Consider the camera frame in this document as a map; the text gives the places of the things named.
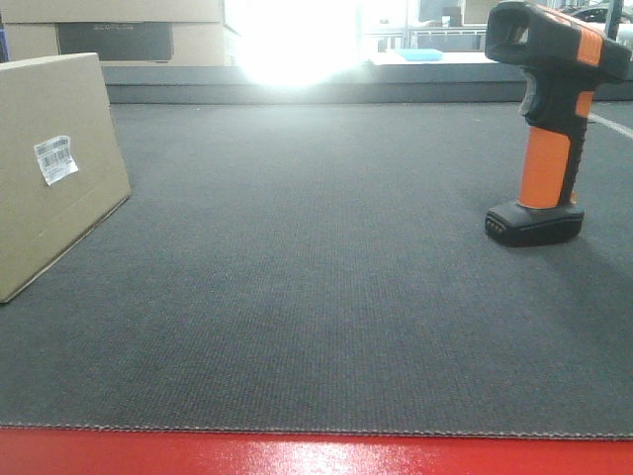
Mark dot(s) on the brown cardboard package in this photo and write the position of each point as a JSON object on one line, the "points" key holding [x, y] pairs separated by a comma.
{"points": [[62, 172]]}

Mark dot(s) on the orange black barcode scanner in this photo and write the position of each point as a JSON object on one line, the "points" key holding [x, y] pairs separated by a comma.
{"points": [[564, 61]]}

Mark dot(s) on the stacked cardboard box black print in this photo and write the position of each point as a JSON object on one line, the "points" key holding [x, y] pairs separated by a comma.
{"points": [[128, 43]]}

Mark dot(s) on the top stacked cardboard box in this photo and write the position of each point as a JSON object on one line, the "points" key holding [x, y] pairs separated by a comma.
{"points": [[229, 13]]}

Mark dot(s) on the dark grey conveyor belt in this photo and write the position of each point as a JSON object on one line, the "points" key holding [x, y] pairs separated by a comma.
{"points": [[324, 268]]}

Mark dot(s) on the blue tray in background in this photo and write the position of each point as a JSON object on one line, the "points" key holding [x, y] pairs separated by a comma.
{"points": [[418, 54]]}

